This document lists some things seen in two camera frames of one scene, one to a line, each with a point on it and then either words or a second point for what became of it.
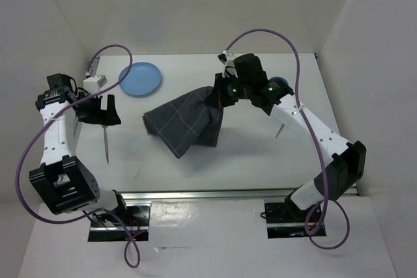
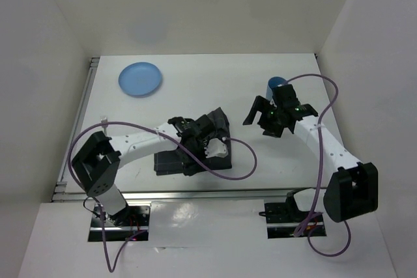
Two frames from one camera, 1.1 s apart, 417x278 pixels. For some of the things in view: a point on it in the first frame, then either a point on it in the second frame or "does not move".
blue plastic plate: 143,79 does not move
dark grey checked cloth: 189,121 -> 170,163
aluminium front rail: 266,194 does not move
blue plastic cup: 277,82 does not move
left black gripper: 106,117 -> 189,163
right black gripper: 217,97 -> 260,104
